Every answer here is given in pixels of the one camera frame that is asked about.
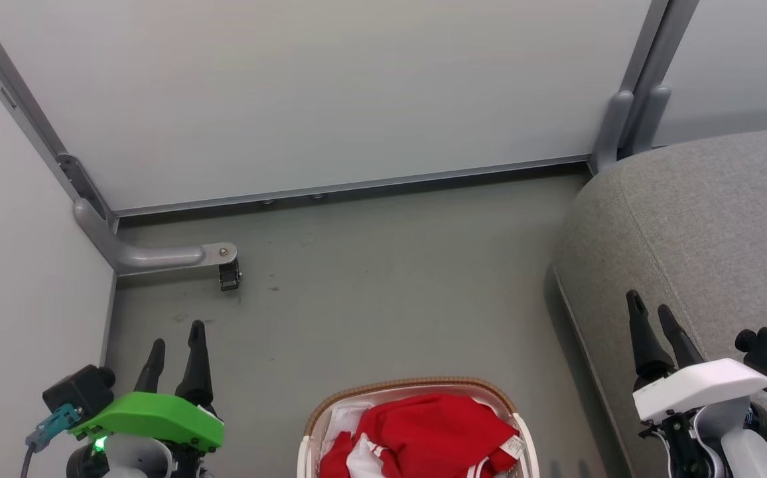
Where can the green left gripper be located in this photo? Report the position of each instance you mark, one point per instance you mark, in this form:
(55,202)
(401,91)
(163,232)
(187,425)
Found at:
(151,415)

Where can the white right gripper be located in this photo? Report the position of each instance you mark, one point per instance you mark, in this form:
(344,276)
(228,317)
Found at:
(702,385)

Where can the red and white shirt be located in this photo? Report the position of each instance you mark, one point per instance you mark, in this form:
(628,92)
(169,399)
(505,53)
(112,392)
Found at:
(430,431)

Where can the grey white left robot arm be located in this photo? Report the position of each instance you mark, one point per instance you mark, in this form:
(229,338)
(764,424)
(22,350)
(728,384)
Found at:
(135,461)

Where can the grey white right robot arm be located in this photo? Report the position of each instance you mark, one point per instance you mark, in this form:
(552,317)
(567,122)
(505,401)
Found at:
(728,438)

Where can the grey fabric sofa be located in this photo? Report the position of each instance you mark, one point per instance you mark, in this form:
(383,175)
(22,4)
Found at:
(702,232)

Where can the black caster wheel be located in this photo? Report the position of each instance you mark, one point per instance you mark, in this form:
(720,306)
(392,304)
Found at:
(229,277)

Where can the long grey partition foot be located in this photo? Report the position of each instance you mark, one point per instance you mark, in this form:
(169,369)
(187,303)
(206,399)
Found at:
(158,255)

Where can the white laundry basket brown rim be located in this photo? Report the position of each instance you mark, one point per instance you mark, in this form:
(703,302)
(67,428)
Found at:
(310,441)

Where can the white basket liner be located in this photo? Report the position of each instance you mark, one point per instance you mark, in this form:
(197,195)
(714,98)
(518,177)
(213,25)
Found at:
(344,421)

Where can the short grey partition foot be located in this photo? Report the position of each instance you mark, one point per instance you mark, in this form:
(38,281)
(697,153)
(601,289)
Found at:
(612,129)
(652,116)

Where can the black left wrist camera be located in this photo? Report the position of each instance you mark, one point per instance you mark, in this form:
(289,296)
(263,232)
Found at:
(81,392)

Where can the aluminium partition bottom rail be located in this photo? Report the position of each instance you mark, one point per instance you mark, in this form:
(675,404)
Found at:
(357,187)

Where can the grey double partition post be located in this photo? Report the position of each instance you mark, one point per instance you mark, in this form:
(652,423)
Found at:
(662,40)

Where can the grey partition post with bracket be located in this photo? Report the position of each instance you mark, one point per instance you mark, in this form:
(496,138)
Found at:
(18,106)

